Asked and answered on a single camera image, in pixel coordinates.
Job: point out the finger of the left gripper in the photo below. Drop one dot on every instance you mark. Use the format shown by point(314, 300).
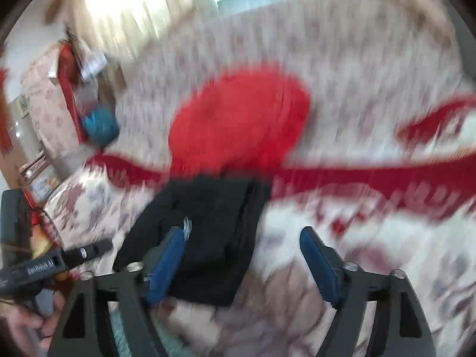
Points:
point(77, 256)

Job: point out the blue plastic bag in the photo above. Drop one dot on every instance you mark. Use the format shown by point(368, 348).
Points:
point(101, 126)

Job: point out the white red plush blanket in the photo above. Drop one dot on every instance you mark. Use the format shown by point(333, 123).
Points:
point(417, 216)

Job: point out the red hanging bag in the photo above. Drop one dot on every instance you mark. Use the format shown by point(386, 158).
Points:
point(68, 78)

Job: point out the person's left hand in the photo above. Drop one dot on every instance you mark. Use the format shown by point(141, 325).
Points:
point(31, 333)

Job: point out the clear plastic bag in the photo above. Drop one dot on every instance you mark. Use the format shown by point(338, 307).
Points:
point(93, 63)

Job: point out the teal fluffy rug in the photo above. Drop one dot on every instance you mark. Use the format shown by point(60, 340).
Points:
point(122, 334)

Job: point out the black pants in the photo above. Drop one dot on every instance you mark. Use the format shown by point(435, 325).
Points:
point(224, 214)

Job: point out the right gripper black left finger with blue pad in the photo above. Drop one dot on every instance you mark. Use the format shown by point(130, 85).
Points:
point(84, 327)

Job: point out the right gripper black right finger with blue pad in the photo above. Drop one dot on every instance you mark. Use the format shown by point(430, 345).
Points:
point(400, 327)

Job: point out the red heart ruffled cushion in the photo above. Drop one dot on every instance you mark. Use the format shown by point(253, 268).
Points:
point(249, 119)

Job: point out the floral patterned quilt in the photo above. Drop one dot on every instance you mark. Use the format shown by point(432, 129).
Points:
point(368, 65)

